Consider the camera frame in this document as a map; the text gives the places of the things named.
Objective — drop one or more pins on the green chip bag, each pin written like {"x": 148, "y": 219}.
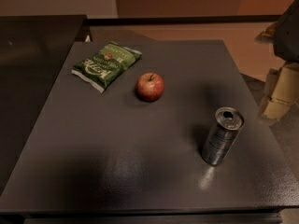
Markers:
{"x": 101, "y": 69}

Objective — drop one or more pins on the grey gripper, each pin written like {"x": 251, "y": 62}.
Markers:
{"x": 288, "y": 37}

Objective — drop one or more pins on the dark side counter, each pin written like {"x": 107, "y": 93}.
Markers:
{"x": 32, "y": 52}

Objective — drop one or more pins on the silver redbull can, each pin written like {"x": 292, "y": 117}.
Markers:
{"x": 224, "y": 130}

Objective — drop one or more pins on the red apple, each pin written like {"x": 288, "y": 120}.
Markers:
{"x": 150, "y": 87}

